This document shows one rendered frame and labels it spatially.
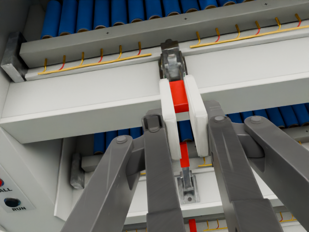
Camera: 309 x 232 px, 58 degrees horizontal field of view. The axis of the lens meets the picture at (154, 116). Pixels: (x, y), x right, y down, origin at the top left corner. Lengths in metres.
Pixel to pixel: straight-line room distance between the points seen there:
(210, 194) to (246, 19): 0.24
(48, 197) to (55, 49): 0.19
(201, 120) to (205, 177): 0.28
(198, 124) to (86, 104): 0.15
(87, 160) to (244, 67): 0.28
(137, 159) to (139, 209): 0.28
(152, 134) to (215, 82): 0.14
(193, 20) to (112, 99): 0.11
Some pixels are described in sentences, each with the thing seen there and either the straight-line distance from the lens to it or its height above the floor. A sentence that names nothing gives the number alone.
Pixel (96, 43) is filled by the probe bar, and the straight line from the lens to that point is 0.31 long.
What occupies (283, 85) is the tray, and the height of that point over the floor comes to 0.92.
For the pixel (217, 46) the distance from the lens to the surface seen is 0.30.
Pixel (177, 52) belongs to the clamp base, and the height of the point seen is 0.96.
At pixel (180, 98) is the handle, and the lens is 0.21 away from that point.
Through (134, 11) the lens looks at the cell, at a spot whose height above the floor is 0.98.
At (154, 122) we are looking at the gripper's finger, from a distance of 0.15.
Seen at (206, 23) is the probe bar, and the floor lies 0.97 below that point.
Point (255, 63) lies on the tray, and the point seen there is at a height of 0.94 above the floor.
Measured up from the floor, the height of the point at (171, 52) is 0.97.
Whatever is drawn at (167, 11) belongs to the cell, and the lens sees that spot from 0.33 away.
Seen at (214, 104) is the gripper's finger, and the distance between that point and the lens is 0.19.
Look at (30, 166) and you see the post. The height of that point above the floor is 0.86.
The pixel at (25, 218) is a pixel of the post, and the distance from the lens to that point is 0.46.
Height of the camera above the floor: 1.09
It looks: 40 degrees down
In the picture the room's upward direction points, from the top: 11 degrees counter-clockwise
